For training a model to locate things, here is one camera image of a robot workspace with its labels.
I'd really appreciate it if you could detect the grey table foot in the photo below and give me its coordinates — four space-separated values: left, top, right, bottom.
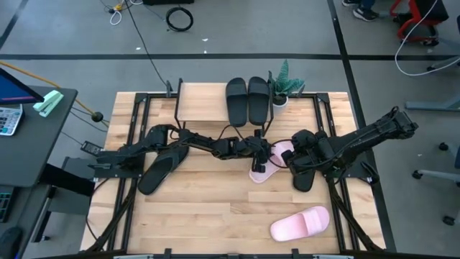
405 53 460 112

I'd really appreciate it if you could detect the black power adapter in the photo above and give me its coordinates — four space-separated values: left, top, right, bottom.
80 140 105 156

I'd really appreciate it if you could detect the grey calculator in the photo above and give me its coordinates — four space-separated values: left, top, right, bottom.
0 104 24 137

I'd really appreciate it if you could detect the wooden shelf with wire legs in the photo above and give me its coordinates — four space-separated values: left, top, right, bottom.
174 78 276 137

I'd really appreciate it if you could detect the white cable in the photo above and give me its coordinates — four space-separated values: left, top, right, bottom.
394 0 460 77

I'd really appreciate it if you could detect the black keyboard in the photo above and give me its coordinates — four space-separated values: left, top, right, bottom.
0 185 14 223

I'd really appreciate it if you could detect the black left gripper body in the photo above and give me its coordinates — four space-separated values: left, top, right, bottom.
233 135 272 161

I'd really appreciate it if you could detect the person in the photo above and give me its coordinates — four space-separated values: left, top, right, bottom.
341 0 380 22

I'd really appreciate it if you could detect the office chair base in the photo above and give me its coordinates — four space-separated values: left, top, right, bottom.
412 142 460 227

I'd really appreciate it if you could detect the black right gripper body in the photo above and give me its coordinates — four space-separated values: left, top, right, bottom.
287 129 330 177

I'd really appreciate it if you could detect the long black floor cable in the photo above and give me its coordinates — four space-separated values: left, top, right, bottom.
124 0 170 91

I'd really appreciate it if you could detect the black computer mouse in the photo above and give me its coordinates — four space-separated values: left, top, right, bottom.
0 226 24 259

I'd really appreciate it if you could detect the green potted plant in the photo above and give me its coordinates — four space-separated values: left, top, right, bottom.
269 59 305 98

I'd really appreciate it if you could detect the white cord with yellow plug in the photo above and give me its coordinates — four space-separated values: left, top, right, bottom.
107 0 134 27

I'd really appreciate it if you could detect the red chair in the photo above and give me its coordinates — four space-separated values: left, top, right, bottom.
390 0 450 47

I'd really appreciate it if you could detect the black aluminium rig frame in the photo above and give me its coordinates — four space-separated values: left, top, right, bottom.
86 91 385 255

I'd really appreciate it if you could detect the computer monitor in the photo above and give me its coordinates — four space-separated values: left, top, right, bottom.
0 67 45 106

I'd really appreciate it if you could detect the coiled black cable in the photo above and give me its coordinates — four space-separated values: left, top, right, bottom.
165 6 195 32

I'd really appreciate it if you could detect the yellow cable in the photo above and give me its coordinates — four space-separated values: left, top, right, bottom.
0 60 109 127

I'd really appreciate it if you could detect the mint green stapler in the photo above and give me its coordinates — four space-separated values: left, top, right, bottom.
32 89 65 118

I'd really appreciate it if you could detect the pink slide sandal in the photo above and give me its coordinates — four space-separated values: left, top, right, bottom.
249 140 296 185
269 205 331 242

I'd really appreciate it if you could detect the black slide sandal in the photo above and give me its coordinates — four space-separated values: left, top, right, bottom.
225 77 249 128
247 76 271 127

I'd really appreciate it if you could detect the black side desk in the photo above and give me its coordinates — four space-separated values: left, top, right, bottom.
0 85 79 188

